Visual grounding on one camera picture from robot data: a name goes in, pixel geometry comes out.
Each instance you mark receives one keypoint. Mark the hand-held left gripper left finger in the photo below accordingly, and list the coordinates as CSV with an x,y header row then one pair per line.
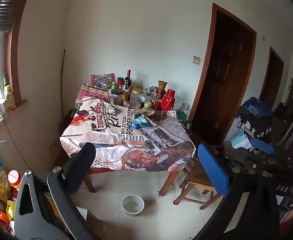
x,y
82,160

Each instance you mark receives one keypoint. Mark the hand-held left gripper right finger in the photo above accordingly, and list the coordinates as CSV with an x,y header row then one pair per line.
x,y
212,170

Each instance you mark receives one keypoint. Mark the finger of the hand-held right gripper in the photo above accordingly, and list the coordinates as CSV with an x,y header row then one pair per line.
x,y
239,158
262,146

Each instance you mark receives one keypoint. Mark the teal wrapper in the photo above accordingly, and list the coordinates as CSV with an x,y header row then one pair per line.
x,y
144,123

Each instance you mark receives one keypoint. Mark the white ceramic bowl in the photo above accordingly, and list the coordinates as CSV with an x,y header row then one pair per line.
x,y
132,213

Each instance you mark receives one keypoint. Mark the silver wrapper strip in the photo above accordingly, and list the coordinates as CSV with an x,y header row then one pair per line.
x,y
149,121

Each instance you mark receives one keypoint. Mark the brown paper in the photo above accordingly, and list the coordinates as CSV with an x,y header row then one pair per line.
x,y
146,112

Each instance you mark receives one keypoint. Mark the wooden stool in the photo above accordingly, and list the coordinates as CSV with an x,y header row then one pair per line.
x,y
199,180

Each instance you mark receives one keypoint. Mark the light blue bag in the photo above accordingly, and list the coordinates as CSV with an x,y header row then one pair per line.
x,y
241,140

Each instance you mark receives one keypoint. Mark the printed tablecloth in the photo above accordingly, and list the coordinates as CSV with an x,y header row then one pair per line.
x,y
111,140

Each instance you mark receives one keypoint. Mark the white cardboard sheet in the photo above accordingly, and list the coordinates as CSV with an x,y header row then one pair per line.
x,y
82,213

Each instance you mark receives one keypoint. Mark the small patterned ball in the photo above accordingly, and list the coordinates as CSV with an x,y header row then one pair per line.
x,y
112,110

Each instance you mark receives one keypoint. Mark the green cloth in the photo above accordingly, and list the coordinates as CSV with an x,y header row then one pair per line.
x,y
181,116

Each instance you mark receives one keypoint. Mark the beige maroon printed sack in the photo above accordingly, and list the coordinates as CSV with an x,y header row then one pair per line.
x,y
91,95

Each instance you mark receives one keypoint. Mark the narrow dark wooden door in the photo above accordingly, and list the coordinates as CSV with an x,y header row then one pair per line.
x,y
271,80

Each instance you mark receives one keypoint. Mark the glass jar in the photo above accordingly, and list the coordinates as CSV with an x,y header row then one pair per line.
x,y
185,108

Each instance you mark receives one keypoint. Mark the red lid jar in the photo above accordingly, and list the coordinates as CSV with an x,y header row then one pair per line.
x,y
14,178

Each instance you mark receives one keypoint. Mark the black lid clear jar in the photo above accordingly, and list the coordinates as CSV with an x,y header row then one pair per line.
x,y
116,96

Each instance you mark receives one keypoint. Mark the large dark wooden door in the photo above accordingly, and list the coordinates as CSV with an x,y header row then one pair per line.
x,y
224,80

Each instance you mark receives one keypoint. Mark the dark plastic cup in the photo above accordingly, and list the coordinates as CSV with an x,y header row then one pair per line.
x,y
159,115

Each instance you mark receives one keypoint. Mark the clear bottle yellow label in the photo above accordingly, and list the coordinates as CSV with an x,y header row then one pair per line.
x,y
125,92

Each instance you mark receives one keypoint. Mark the green capped bottle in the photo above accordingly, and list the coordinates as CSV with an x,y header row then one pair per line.
x,y
114,85

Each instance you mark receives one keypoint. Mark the beige lid clear jar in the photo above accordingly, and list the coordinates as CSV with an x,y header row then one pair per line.
x,y
136,98

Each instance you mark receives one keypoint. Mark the red snack packet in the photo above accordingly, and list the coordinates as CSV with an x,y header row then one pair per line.
x,y
102,80

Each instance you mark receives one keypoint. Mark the thin wooden stick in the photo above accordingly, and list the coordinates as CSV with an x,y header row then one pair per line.
x,y
62,80

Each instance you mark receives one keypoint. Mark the red thermos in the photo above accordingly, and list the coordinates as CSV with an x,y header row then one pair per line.
x,y
168,100

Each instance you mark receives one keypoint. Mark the yellow green custard apple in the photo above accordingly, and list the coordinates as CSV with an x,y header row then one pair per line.
x,y
148,104

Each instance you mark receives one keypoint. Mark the red black canister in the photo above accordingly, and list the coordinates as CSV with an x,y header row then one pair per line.
x,y
120,82

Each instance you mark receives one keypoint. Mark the yellow snack packet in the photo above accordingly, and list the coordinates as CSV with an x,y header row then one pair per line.
x,y
10,208

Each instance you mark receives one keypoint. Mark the red sauce squeeze bottle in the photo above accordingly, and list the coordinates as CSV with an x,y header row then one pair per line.
x,y
158,101

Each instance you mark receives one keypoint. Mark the orange capped small bottle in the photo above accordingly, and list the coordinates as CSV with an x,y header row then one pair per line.
x,y
134,84

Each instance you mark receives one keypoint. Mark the dark wine bottle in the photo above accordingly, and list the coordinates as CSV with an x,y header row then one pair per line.
x,y
128,80

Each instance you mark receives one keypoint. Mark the yellow oil bottle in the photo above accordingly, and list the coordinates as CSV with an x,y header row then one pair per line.
x,y
10,98

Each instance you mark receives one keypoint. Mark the crumpled silver foil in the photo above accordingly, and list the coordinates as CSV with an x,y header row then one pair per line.
x,y
151,90

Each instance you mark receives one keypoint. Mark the brown clay vase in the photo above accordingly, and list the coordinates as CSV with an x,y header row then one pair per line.
x,y
162,85

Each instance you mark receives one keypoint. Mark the small white box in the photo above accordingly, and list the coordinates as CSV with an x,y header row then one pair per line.
x,y
0,103

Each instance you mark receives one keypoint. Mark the orange plastic bag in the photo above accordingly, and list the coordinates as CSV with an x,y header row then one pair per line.
x,y
0,217

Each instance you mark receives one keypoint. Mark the green glass bottle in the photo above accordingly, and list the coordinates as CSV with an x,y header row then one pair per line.
x,y
5,81

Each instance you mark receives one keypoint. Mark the wooden framed window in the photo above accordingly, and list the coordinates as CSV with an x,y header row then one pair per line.
x,y
16,55

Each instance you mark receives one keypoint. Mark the beige light switch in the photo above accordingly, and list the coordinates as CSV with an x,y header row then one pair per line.
x,y
196,60

